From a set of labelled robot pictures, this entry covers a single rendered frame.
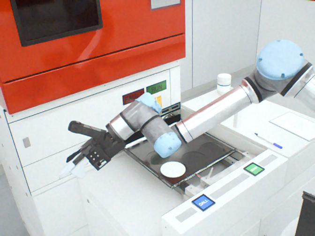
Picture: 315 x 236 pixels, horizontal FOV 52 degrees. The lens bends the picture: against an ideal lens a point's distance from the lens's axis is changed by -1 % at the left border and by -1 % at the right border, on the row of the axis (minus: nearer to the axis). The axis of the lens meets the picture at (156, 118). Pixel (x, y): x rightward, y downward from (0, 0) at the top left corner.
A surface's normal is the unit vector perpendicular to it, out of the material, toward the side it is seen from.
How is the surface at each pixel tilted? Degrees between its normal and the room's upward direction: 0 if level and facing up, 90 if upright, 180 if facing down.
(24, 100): 90
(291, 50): 46
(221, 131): 90
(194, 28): 90
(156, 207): 0
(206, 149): 0
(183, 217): 0
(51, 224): 90
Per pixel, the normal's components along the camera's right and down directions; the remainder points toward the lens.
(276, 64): -0.29, -0.27
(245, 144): -0.79, 0.34
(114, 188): -0.05, -0.87
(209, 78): 0.61, 0.36
